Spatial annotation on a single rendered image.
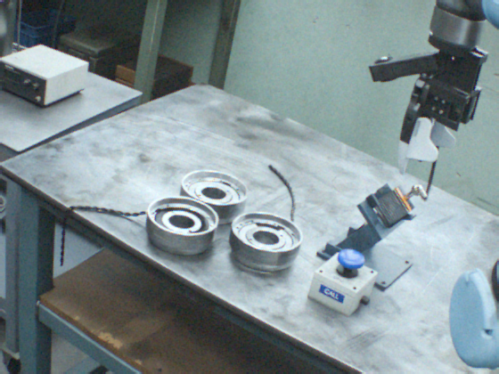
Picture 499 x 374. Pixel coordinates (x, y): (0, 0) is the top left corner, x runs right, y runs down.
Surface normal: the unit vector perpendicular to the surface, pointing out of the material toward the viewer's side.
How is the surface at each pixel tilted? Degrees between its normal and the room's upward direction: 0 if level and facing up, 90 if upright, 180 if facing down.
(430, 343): 0
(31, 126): 0
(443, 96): 91
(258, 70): 90
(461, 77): 91
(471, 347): 97
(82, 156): 0
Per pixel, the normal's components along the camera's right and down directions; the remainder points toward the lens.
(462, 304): -0.99, 0.03
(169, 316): 0.18, -0.86
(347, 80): -0.55, 0.31
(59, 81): 0.85, 0.38
